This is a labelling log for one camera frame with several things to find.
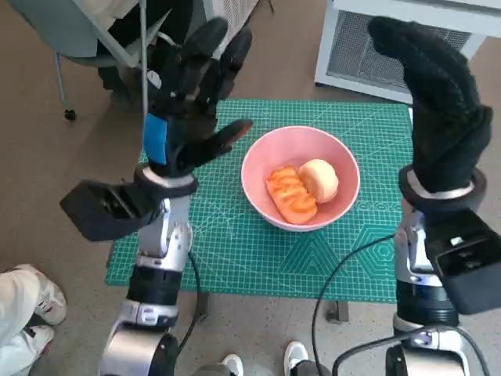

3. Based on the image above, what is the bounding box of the green cutting mat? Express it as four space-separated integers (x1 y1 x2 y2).
105 98 414 305

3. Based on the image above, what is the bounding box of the long toy bread loaf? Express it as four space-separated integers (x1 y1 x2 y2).
265 164 318 225

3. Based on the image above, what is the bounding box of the person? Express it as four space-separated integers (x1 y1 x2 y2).
0 264 67 376
80 0 207 103

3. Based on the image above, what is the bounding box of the long black robot cable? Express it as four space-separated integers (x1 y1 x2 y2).
312 233 397 375

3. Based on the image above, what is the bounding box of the black right shoulder cable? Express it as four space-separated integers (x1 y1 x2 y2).
331 327 492 376

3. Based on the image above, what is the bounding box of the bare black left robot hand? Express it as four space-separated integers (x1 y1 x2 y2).
141 17 254 177

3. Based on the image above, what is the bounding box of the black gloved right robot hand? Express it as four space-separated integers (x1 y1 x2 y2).
367 16 494 195

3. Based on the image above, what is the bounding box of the white shoe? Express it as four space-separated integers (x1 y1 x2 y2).
222 354 243 376
283 340 310 369

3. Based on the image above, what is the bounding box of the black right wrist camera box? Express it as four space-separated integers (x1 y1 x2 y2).
424 207 501 316

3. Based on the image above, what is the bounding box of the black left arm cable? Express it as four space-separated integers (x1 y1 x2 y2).
171 252 203 361

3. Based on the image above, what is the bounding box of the black table leg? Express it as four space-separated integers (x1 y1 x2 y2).
326 301 349 324
191 292 211 325

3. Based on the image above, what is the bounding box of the round toy bread bun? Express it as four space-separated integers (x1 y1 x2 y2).
297 158 340 204

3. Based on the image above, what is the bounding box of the small white mesh cabinet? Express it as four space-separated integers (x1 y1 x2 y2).
203 0 261 34

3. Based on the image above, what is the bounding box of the large white mesh cabinet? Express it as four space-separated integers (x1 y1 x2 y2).
314 0 501 105

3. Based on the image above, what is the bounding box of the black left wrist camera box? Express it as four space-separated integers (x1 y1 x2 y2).
59 179 168 243

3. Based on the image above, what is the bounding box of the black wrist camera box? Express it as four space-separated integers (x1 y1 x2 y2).
424 207 501 316
59 179 168 243

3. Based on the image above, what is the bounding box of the grey office chair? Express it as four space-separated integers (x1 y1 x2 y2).
7 0 185 121

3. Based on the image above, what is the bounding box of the pink bowl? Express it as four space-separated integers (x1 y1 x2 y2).
240 125 361 233

